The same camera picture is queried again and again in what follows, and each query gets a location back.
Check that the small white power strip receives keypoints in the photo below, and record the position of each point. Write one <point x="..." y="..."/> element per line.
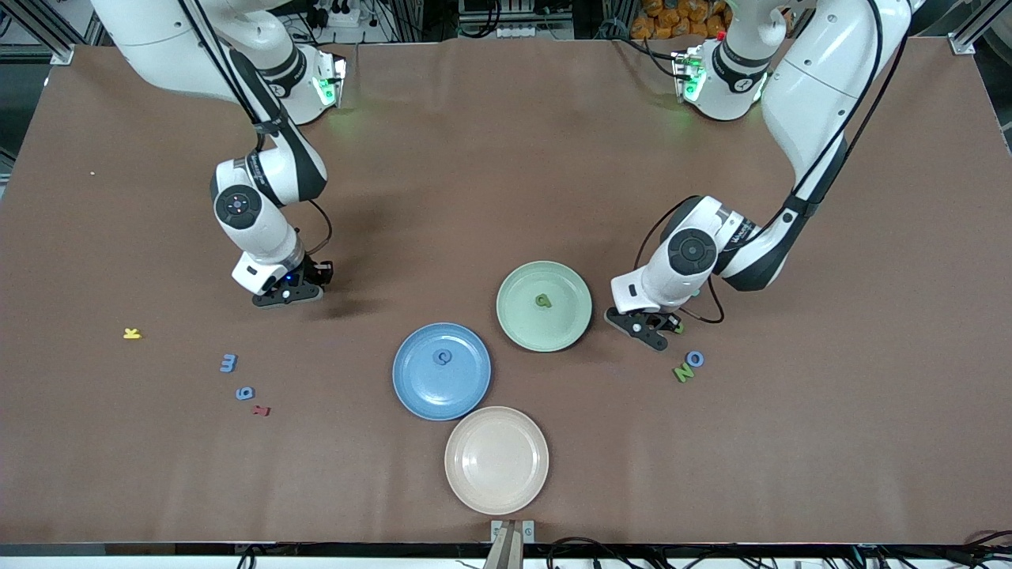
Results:
<point x="512" y="32"/>

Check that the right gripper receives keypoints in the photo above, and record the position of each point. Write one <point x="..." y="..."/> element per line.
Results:
<point x="318" y="273"/>

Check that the pile of orange objects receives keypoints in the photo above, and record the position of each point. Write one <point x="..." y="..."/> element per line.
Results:
<point x="672" y="20"/>

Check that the blue plate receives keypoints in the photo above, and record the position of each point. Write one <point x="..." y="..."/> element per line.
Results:
<point x="441" y="395"/>

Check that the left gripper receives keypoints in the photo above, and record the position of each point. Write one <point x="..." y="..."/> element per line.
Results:
<point x="670" y="319"/>

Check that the blue foam letter O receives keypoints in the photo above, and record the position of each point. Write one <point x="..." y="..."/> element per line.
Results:
<point x="688" y="359"/>

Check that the blue foam letter m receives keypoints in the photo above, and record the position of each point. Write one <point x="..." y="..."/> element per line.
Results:
<point x="228" y="363"/>

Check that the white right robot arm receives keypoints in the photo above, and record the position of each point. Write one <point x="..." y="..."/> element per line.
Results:
<point x="261" y="229"/>

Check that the beige plate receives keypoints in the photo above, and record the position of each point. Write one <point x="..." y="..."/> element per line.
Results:
<point x="496" y="460"/>

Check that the blue foam number 6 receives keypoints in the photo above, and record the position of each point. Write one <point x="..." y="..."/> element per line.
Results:
<point x="240" y="393"/>

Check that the green foam letter N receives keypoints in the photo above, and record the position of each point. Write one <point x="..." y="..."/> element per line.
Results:
<point x="684" y="371"/>

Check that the light green plate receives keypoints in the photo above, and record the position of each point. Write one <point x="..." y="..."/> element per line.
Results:
<point x="553" y="332"/>

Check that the aluminium frame profile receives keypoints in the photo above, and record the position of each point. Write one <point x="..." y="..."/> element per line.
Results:
<point x="62" y="55"/>
<point x="961" y="45"/>

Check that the grey metal bracket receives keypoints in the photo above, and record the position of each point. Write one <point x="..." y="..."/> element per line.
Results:
<point x="530" y="537"/>

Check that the white power strip with plugs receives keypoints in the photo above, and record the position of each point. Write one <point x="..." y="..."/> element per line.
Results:
<point x="340" y="14"/>

